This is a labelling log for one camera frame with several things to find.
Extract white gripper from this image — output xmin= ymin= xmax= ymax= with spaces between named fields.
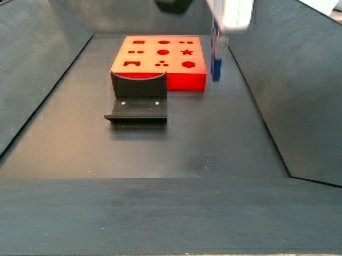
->
xmin=206 ymin=0 xmax=254 ymax=59

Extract blue two-pronged peg object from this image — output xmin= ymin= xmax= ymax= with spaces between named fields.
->
xmin=212 ymin=20 xmax=222 ymax=82

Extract red shape-sorter board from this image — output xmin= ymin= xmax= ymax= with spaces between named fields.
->
xmin=110 ymin=35 xmax=208 ymax=92

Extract black curved holder stand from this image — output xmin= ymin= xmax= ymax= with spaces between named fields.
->
xmin=105 ymin=73 xmax=168 ymax=124

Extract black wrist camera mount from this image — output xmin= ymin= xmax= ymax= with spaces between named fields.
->
xmin=154 ymin=0 xmax=194 ymax=15

